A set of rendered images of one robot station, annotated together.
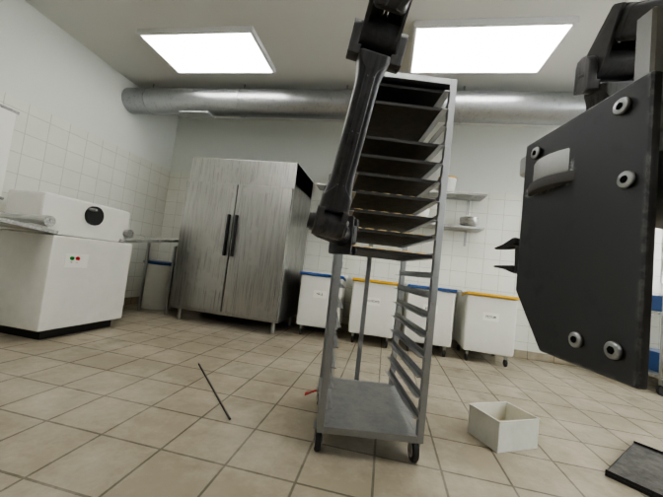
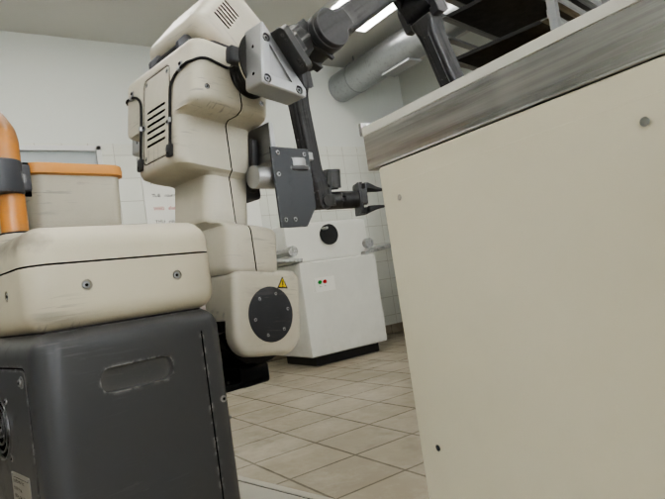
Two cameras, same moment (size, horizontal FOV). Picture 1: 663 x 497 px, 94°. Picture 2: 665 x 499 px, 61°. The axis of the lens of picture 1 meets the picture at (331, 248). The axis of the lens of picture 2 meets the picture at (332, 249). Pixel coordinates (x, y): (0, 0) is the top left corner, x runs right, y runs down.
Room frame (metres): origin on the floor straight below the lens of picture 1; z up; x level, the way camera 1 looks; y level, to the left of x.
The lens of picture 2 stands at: (-0.54, -1.24, 0.70)
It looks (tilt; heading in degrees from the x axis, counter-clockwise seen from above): 3 degrees up; 45
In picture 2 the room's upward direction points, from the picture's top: 8 degrees counter-clockwise
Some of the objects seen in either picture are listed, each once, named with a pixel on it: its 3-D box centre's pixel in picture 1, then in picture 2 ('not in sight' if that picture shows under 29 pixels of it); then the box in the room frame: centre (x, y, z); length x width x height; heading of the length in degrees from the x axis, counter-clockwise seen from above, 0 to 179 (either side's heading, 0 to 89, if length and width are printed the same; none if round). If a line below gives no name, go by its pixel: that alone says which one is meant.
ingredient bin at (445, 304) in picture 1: (425, 317); not in sight; (3.81, -1.24, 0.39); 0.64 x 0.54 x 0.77; 169
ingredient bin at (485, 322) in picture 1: (482, 324); not in sight; (3.69, -1.88, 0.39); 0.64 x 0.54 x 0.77; 167
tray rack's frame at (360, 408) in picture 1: (377, 259); not in sight; (1.74, -0.26, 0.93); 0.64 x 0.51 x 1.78; 1
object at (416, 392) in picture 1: (401, 371); not in sight; (1.75, -0.46, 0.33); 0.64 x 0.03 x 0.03; 1
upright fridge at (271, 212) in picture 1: (245, 245); not in sight; (4.11, 1.14, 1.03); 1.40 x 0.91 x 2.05; 80
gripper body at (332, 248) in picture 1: (337, 233); (351, 199); (0.80, -0.01, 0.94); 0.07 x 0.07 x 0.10; 61
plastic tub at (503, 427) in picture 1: (502, 425); not in sight; (1.80, -1.08, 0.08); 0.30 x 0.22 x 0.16; 109
